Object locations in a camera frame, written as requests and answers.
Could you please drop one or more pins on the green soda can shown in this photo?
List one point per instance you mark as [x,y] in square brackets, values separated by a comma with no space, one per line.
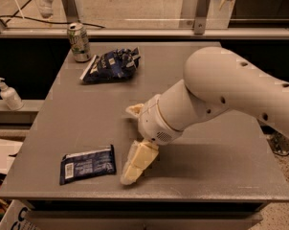
[79,42]

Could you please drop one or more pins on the right metal bracket post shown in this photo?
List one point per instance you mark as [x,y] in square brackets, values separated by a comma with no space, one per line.
[200,19]

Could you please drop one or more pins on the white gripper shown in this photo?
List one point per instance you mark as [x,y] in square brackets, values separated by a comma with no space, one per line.
[151,120]

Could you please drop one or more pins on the blue chip bag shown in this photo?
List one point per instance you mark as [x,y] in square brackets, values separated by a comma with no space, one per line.
[116,65]

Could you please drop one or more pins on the blue rxbar blueberry wrapper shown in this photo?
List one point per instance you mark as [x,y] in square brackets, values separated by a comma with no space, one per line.
[82,165]

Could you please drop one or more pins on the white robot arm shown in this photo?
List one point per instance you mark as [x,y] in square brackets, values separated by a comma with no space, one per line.
[214,81]

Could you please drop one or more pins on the left metal bracket post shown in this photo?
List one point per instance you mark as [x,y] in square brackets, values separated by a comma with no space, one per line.
[71,11]

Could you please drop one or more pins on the metal bracket post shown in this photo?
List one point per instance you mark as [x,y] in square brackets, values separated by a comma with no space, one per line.
[71,11]
[200,19]

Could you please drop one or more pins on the white pump dispenser bottle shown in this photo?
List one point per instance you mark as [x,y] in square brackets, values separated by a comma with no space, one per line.
[10,96]

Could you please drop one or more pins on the white cardboard box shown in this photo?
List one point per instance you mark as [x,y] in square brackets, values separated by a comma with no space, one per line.
[15,218]

